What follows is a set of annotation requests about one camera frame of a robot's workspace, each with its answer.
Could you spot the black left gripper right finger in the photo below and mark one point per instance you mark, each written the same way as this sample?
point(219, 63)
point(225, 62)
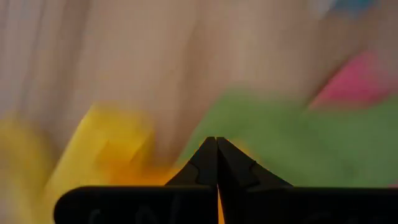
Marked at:
point(236, 174)

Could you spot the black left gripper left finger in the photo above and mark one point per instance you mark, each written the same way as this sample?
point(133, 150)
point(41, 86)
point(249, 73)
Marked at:
point(199, 174)

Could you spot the blue microfiber towel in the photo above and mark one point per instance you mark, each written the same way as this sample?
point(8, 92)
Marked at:
point(354, 4)

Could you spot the yellow microfiber towel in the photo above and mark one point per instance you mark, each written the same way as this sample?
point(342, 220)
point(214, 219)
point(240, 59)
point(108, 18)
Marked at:
point(102, 140)

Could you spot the pink microfiber towel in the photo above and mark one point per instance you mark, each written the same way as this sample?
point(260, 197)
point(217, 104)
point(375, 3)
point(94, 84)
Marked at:
point(357, 84)

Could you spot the green microfiber towel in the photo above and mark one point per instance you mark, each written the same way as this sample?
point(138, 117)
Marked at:
point(295, 140)

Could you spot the orange microfiber towel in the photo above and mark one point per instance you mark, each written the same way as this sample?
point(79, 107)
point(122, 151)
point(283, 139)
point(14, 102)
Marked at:
point(146, 174)

